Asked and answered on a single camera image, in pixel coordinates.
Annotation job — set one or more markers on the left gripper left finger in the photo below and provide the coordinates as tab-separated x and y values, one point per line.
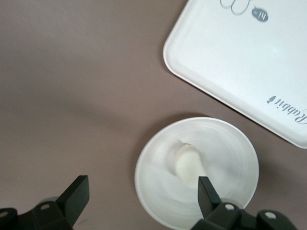
69	206

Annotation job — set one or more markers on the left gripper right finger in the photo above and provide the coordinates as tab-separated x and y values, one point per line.
208	203

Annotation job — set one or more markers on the cream round plate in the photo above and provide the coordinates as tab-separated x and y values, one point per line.
227	163

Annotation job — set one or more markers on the pale steamed bun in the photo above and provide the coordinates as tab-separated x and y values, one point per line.
188	163

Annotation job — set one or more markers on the cream rabbit print tray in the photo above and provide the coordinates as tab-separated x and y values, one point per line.
239	60

